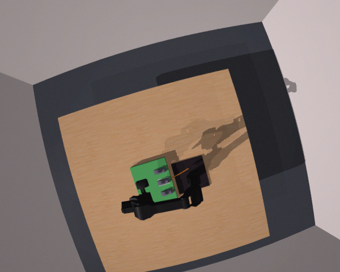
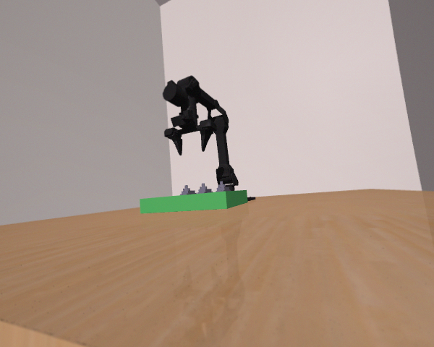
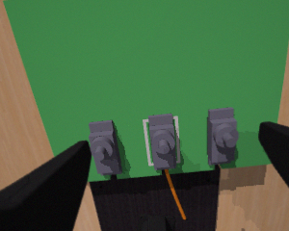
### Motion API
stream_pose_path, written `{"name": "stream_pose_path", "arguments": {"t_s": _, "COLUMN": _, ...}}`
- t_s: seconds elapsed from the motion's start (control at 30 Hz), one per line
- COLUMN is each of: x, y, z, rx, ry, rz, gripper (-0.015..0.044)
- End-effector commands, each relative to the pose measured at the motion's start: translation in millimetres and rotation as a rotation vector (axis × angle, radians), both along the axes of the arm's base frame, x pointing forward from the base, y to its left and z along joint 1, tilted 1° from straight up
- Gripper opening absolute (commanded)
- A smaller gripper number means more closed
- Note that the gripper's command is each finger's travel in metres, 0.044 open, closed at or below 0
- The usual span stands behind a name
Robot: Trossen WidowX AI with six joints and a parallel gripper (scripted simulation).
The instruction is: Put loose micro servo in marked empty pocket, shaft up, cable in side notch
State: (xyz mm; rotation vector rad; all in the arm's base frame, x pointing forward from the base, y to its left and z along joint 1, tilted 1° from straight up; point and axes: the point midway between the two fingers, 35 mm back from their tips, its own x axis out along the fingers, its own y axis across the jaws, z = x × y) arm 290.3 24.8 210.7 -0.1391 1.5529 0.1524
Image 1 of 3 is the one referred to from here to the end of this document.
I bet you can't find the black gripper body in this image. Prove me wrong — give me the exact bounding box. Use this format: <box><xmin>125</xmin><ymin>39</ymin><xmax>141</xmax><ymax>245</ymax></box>
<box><xmin>136</xmin><ymin>179</ymin><xmax>153</xmax><ymax>201</ymax></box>

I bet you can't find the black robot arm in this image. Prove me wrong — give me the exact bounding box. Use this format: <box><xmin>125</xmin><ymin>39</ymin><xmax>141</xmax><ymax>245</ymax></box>
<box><xmin>121</xmin><ymin>170</ymin><xmax>203</xmax><ymax>220</ymax></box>

